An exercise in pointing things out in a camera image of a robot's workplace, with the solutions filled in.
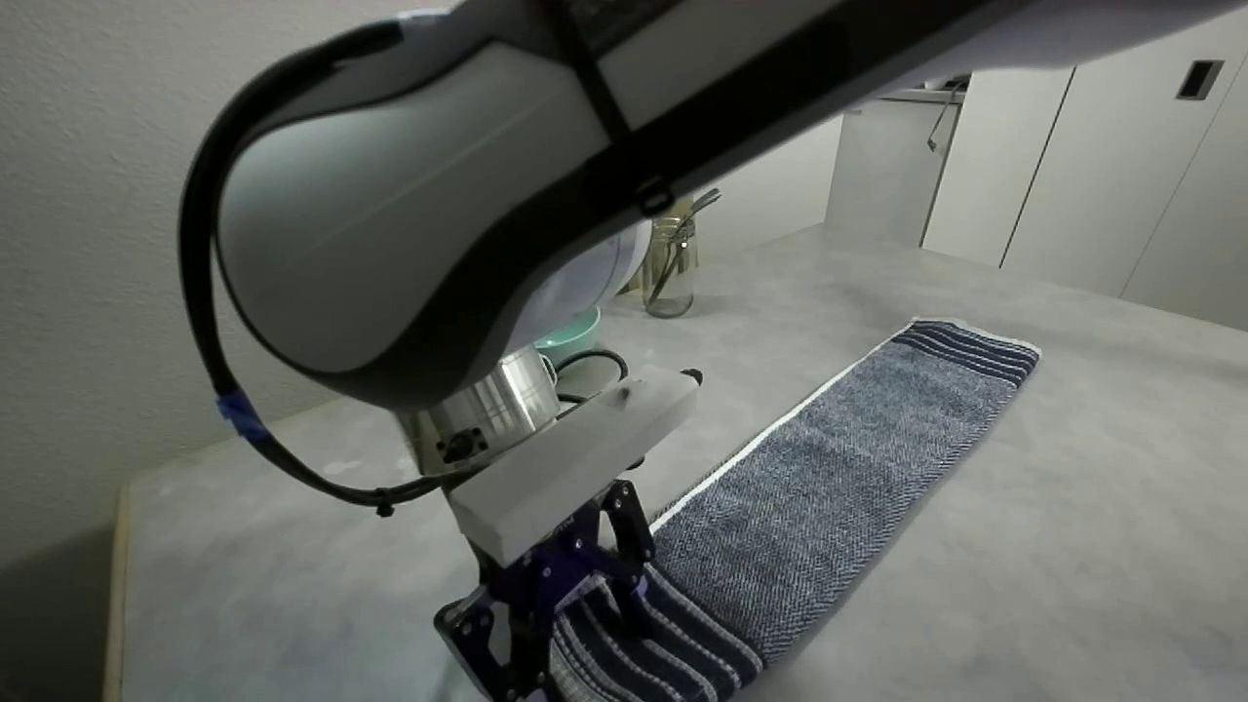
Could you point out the teal ceramic bowl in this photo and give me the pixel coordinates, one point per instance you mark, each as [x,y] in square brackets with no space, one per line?
[572,332]

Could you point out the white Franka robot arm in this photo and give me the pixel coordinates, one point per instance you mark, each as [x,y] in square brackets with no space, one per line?
[455,196]

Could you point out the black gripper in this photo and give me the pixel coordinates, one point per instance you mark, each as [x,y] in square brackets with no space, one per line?
[558,565]

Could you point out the blue striped towel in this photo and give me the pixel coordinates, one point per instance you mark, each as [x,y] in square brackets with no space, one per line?
[831,479]

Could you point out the white fridge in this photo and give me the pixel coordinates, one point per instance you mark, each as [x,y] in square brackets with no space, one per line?
[891,162]

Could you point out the white tall cabinets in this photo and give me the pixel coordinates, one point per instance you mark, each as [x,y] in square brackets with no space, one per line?
[1118,169]

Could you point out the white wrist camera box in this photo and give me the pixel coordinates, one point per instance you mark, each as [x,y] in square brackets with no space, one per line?
[572,461]

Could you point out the clear glass jar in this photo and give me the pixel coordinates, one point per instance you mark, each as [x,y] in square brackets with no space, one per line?
[672,266]

